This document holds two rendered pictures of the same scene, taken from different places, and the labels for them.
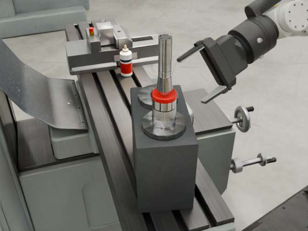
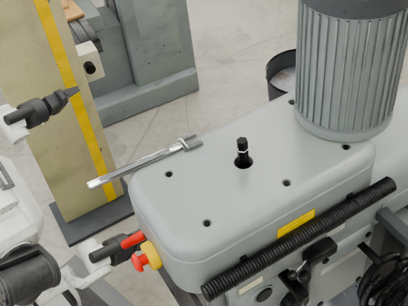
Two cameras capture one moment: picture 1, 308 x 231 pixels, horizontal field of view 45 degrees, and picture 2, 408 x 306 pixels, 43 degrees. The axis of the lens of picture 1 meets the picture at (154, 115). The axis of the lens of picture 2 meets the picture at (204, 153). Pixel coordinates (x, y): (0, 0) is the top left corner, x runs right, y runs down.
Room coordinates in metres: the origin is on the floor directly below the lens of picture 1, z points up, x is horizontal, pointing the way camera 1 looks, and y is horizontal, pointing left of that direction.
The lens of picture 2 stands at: (1.77, -0.03, 2.63)
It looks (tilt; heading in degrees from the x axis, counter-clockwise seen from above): 45 degrees down; 173
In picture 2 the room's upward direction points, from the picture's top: 8 degrees counter-clockwise
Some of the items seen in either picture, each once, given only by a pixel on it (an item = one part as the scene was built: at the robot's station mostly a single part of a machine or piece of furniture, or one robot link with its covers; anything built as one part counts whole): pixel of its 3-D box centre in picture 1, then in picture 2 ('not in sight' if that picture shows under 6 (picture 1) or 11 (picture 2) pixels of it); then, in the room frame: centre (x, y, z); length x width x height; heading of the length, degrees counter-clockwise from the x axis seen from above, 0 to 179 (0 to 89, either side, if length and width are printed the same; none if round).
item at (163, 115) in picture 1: (164, 109); not in sight; (0.59, -0.02, 1.20); 0.05 x 0.05 x 0.06
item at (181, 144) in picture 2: not in sight; (145, 161); (1.04, -0.05, 1.89); 0.24 x 0.04 x 0.01; 104
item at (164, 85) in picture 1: (164, 65); not in sight; (0.59, -0.02, 1.29); 0.03 x 0.03 x 0.11
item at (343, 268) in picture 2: not in sight; (312, 238); (1.05, 0.32, 1.47); 0.24 x 0.19 x 0.26; 17
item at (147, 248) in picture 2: not in sight; (151, 255); (1.17, -0.09, 1.76); 0.06 x 0.02 x 0.06; 17
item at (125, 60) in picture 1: (126, 59); not in sight; (1.13, 0.09, 1.02); 0.04 x 0.04 x 0.11
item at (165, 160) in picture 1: (160, 143); not in sight; (0.63, -0.02, 1.07); 0.22 x 0.12 x 0.20; 6
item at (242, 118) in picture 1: (234, 120); not in sight; (1.25, -0.34, 0.67); 0.16 x 0.12 x 0.12; 107
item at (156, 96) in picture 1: (164, 94); not in sight; (0.59, -0.02, 1.23); 0.05 x 0.05 x 0.01
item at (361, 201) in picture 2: not in sight; (302, 234); (1.23, 0.21, 1.79); 0.45 x 0.04 x 0.04; 107
